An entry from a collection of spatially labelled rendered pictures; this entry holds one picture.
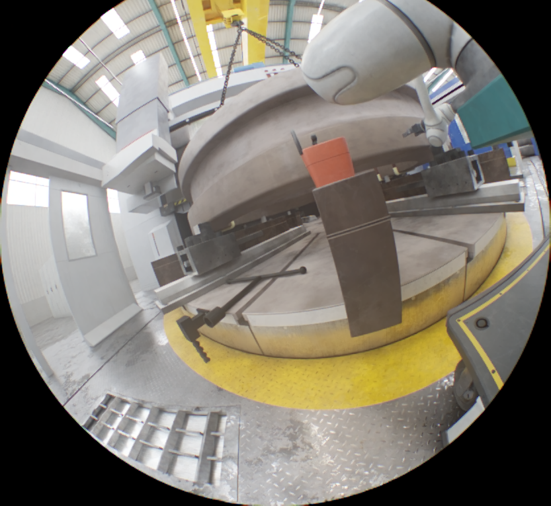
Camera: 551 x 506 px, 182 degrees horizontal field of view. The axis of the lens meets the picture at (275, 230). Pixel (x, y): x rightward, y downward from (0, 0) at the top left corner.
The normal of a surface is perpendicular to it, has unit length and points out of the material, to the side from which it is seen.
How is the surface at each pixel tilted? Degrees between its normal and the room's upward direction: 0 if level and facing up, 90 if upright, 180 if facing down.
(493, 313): 0
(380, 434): 0
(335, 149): 97
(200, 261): 90
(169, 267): 90
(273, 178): 90
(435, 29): 132
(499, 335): 0
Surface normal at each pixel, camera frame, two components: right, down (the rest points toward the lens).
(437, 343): -0.32, -0.95
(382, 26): -0.56, 0.66
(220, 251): 0.73, -0.22
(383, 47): -0.37, 0.85
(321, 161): -0.22, 0.28
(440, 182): -0.94, 0.32
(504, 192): -1.00, 0.01
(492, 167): -0.83, 0.31
